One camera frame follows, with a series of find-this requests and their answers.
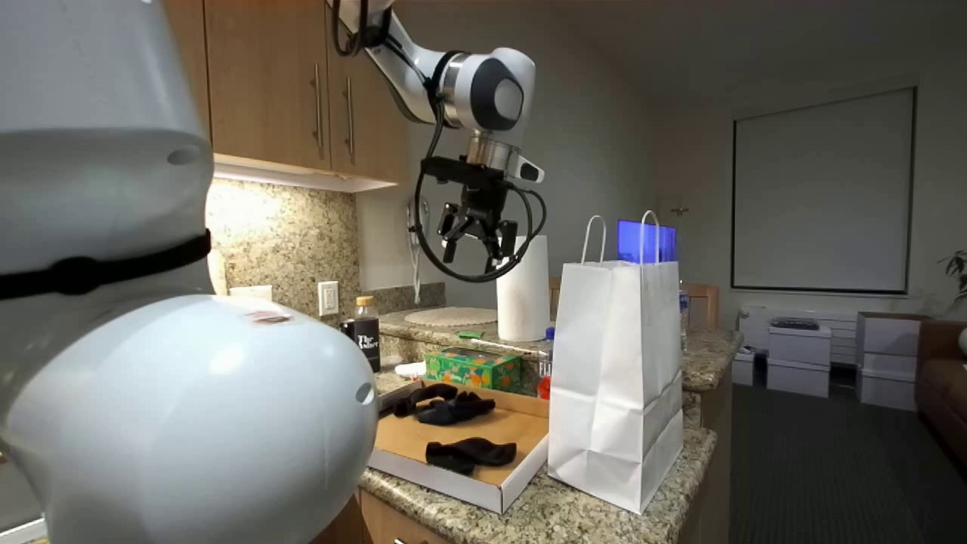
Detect single black sock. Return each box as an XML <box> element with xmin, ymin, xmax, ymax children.
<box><xmin>427</xmin><ymin>437</ymin><xmax>516</xmax><ymax>474</ymax></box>

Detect green tissue box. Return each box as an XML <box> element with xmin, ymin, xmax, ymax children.
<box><xmin>427</xmin><ymin>349</ymin><xmax>536</xmax><ymax>395</ymax></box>

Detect cardboard tray box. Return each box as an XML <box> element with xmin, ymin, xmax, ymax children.
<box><xmin>369</xmin><ymin>380</ymin><xmax>549</xmax><ymax>513</ymax></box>

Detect black sock pile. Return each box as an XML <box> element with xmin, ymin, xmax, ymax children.
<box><xmin>380</xmin><ymin>382</ymin><xmax>496</xmax><ymax>425</ymax></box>

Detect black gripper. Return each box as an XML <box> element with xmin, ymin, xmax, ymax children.
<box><xmin>434</xmin><ymin>159</ymin><xmax>516</xmax><ymax>276</ymax></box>

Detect white paper bag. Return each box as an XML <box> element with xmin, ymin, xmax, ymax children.
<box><xmin>548</xmin><ymin>212</ymin><xmax>683</xmax><ymax>513</ymax></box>

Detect dark sauce bottle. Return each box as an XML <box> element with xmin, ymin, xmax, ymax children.
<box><xmin>350</xmin><ymin>296</ymin><xmax>380</xmax><ymax>369</ymax></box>

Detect wooden upper cabinets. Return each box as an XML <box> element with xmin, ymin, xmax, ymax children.
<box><xmin>162</xmin><ymin>0</ymin><xmax>412</xmax><ymax>193</ymax></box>

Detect white projector screen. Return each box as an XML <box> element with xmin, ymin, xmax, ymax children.
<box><xmin>733</xmin><ymin>87</ymin><xmax>919</xmax><ymax>294</ymax></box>

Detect white paper towel roll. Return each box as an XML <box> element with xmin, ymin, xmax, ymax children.
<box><xmin>496</xmin><ymin>236</ymin><xmax>549</xmax><ymax>342</ymax></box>

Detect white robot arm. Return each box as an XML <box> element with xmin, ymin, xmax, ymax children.
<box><xmin>0</xmin><ymin>0</ymin><xmax>379</xmax><ymax>544</ymax></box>

